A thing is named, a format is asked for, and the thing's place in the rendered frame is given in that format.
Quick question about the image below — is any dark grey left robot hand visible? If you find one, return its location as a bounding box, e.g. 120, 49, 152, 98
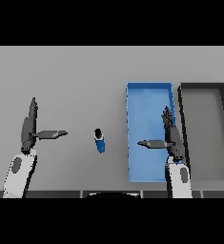
20, 96, 69, 155

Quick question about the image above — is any dark grey rectangular bin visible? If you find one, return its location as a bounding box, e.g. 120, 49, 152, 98
176, 82, 224, 183

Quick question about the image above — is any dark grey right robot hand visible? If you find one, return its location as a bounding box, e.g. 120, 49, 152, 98
136, 106, 185, 162

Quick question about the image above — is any blue rectangular bin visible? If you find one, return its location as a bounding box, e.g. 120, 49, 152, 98
126, 82, 185, 184

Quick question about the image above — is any blue pipe with dark end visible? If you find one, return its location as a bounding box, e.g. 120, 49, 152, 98
93, 128, 107, 154

